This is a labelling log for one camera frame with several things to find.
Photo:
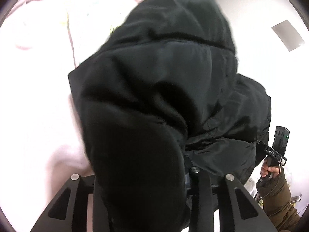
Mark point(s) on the black puffer jacket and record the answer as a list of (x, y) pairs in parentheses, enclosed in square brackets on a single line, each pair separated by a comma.
[(165, 85)]

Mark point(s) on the right brown sleeved forearm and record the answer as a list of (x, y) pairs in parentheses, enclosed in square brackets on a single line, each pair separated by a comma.
[(277, 204)]

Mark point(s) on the person's right hand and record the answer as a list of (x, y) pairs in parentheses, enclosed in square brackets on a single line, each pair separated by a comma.
[(267, 170)]

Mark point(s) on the pink floral duvet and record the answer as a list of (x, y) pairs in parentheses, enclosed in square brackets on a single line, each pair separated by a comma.
[(42, 41)]

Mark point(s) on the grey wall panel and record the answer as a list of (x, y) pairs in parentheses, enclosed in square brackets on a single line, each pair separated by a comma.
[(288, 35)]

